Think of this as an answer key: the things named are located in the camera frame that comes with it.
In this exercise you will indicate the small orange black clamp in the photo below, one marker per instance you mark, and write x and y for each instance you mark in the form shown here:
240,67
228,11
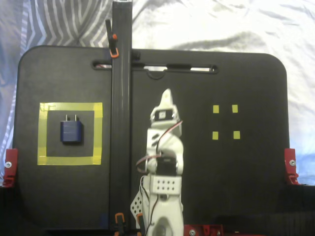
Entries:
140,217
119,218

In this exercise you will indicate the white grey patterned bedsheet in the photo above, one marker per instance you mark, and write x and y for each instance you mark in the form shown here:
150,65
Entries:
221,24

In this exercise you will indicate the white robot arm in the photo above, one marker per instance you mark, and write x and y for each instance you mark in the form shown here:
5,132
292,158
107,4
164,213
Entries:
165,185

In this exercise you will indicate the small blue tape piece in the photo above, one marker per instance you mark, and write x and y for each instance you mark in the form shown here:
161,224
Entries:
103,218

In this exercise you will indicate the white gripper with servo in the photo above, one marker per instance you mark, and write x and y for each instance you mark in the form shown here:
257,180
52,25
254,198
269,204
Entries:
163,114

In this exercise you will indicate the blue white USB wall charger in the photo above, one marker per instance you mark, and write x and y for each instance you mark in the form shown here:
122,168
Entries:
72,131

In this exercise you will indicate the red corner bracket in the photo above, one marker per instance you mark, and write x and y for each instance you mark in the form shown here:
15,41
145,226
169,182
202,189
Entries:
10,167
291,167

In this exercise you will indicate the small yellow tape marker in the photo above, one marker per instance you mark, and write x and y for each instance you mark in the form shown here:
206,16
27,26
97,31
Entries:
215,109
215,135
236,134
234,108

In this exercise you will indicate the red screw clamp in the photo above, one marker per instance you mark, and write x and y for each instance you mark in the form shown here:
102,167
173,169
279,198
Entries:
204,230

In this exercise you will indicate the black curved backdrop board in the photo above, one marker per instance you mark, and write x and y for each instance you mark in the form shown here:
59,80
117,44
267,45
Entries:
300,209

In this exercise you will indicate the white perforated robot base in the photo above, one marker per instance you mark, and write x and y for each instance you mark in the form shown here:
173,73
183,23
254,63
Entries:
134,209

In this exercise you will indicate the orange black spring clamp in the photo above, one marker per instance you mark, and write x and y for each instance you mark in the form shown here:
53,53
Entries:
112,44

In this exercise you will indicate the yellow tape square outline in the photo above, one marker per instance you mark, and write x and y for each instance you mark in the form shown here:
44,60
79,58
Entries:
69,107

